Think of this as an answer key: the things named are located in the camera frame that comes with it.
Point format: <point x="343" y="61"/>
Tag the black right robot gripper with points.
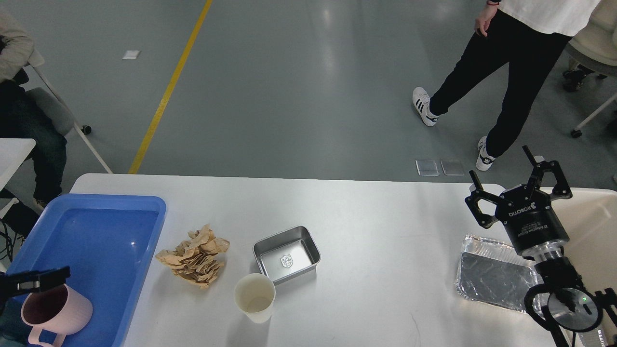
<point x="533" y="218"/>

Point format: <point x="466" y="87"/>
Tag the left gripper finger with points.
<point x="28" y="282"/>

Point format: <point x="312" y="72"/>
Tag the pink plastic mug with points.
<point x="55" y="314"/>

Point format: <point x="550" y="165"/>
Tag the aluminium foil tray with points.
<point x="491" y="272"/>

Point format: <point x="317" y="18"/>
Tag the small stainless steel tray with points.
<point x="286" y="255"/>

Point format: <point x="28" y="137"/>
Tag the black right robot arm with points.
<point x="561" y="302"/>

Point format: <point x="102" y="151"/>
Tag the cream plastic bin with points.
<point x="589" y="219"/>

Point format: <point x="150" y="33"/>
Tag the right floor outlet plate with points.
<point x="452" y="167"/>

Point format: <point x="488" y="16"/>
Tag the floor outlet plate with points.
<point x="427" y="168"/>
<point x="452" y="167"/>

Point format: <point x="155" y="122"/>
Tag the blue plastic tray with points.
<point x="108" y="242"/>

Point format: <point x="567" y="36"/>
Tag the left floor outlet plate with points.
<point x="427" y="168"/>

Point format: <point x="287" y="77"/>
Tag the white side table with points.
<point x="13" y="152"/>

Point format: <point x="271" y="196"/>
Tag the walking person black trousers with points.
<point x="527" y="35"/>

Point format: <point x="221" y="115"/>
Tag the seated person at left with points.
<point x="21" y="117"/>

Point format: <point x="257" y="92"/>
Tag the cream office chair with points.
<point x="593" y="49"/>

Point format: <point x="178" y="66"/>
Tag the crumpled brown paper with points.
<point x="195" y="260"/>

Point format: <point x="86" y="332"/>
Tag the white folding chair left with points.
<point x="50" y="102"/>

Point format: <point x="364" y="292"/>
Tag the cream paper cup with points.
<point x="254" y="296"/>

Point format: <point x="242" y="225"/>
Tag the white floor marker square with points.
<point x="131" y="54"/>

